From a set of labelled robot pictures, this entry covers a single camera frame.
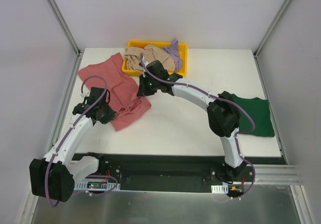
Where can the pink t shirt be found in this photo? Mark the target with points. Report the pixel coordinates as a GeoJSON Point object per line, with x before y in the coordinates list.
{"type": "Point", "coordinates": [124, 100]}

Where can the yellow plastic bin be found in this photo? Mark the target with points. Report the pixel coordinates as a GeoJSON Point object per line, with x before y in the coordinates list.
{"type": "Point", "coordinates": [183, 51]}

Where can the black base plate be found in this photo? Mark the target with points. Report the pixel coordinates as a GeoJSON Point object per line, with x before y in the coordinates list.
{"type": "Point", "coordinates": [194, 174]}

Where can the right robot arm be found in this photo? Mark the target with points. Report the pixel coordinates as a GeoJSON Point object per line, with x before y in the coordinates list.
{"type": "Point", "coordinates": [223, 114]}

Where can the green t shirt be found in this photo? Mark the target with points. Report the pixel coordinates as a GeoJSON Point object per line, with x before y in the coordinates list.
{"type": "Point", "coordinates": [259, 110]}

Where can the beige t shirt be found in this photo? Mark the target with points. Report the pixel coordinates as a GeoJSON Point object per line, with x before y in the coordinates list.
{"type": "Point", "coordinates": [150, 53]}

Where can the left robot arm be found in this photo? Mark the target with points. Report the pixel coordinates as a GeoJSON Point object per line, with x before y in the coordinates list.
{"type": "Point", "coordinates": [54, 176]}

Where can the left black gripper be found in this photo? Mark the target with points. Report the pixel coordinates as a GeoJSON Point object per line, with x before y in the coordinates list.
{"type": "Point", "coordinates": [108, 112]}

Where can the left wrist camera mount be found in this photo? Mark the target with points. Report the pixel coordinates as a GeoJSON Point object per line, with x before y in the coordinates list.
{"type": "Point", "coordinates": [85, 94]}

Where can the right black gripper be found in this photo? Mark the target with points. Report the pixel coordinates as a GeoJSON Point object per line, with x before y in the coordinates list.
{"type": "Point", "coordinates": [144, 88]}

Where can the white cable duct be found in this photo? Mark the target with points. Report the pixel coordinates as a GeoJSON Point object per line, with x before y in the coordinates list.
{"type": "Point", "coordinates": [96, 186]}
{"type": "Point", "coordinates": [219, 189]}

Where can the left aluminium frame post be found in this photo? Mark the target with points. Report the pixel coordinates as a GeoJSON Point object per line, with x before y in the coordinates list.
{"type": "Point", "coordinates": [64, 26]}

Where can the purple t shirt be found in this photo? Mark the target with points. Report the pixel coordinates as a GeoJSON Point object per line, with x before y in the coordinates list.
{"type": "Point", "coordinates": [173, 51]}

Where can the right white cable duct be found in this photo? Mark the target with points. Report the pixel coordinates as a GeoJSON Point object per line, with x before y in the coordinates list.
{"type": "Point", "coordinates": [219, 189]}

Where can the right aluminium frame post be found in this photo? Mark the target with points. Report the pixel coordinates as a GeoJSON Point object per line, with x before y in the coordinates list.
{"type": "Point", "coordinates": [272, 27]}

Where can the left white cable duct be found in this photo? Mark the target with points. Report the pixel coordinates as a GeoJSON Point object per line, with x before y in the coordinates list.
{"type": "Point", "coordinates": [96, 186]}

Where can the aluminium frame post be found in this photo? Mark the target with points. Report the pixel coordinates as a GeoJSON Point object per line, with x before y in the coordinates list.
{"type": "Point", "coordinates": [272, 27]}
{"type": "Point", "coordinates": [64, 26]}

